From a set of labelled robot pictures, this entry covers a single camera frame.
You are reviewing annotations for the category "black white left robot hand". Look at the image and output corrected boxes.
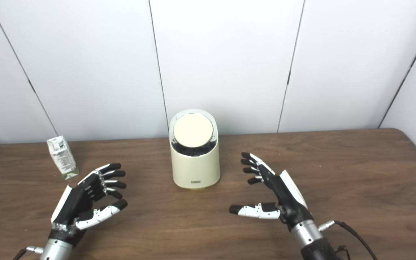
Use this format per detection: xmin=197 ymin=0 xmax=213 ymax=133
xmin=48 ymin=163 xmax=128 ymax=247

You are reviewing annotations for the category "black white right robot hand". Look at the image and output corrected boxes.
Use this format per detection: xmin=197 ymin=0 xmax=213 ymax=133
xmin=229 ymin=152 xmax=313 ymax=231

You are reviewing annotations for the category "white green milk carton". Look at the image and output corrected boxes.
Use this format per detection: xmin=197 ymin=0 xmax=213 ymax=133
xmin=47 ymin=136 xmax=79 ymax=180

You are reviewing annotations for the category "round cream bin lid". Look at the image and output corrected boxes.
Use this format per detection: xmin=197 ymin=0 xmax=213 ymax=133
xmin=173 ymin=113 xmax=214 ymax=148

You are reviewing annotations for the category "cream-colored bin body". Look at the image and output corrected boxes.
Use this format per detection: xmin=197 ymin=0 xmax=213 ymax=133
xmin=169 ymin=109 xmax=221 ymax=189

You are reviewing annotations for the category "black bin liner bag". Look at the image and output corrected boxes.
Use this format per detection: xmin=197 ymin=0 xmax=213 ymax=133
xmin=171 ymin=139 xmax=217 ymax=157

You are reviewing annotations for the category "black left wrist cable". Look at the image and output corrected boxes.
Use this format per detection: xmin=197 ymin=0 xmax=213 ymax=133
xmin=12 ymin=246 xmax=44 ymax=260

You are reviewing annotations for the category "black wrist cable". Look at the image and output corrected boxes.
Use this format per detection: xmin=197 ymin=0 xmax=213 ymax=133
xmin=12 ymin=246 xmax=44 ymax=260
xmin=318 ymin=220 xmax=379 ymax=260

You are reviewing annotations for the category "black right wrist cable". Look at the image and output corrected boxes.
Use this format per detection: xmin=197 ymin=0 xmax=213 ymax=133
xmin=318 ymin=220 xmax=379 ymax=260

